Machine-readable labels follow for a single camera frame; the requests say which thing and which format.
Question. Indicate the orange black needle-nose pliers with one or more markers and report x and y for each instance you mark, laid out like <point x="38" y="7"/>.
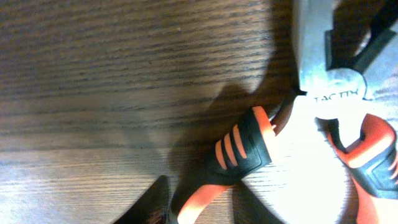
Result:
<point x="335" y="91"/>

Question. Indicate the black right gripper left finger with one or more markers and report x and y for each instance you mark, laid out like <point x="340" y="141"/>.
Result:
<point x="151" y="207"/>

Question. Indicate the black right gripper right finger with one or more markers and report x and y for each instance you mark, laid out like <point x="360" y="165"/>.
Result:
<point x="248" y="209"/>

